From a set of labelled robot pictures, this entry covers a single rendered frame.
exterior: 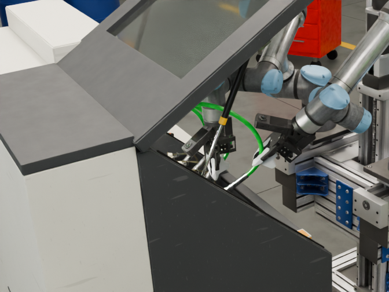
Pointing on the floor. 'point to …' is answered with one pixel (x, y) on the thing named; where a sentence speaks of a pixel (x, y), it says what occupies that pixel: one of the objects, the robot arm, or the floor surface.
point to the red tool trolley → (318, 32)
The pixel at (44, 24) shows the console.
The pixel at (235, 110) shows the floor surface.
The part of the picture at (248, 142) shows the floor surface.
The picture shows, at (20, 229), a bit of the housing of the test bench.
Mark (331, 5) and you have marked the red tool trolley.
